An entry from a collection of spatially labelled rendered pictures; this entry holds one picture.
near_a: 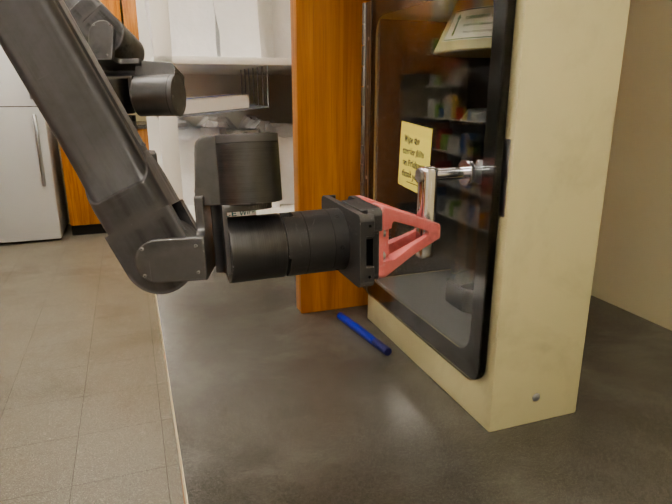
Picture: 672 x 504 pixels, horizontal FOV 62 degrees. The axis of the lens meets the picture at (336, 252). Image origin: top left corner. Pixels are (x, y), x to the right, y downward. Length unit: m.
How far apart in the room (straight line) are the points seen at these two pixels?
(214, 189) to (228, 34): 1.31
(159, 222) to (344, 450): 0.28
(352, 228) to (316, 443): 0.23
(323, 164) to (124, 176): 0.42
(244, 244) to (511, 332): 0.28
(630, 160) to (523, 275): 0.49
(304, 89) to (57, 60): 0.41
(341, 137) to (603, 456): 0.53
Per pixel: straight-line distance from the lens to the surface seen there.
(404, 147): 0.68
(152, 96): 0.83
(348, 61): 0.85
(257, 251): 0.47
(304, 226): 0.48
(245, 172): 0.46
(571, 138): 0.57
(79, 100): 0.49
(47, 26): 0.51
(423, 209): 0.54
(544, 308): 0.60
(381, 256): 0.51
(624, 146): 1.03
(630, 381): 0.78
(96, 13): 0.90
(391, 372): 0.72
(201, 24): 1.83
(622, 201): 1.03
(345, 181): 0.85
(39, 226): 5.48
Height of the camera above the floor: 1.28
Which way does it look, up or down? 16 degrees down
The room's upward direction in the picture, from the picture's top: straight up
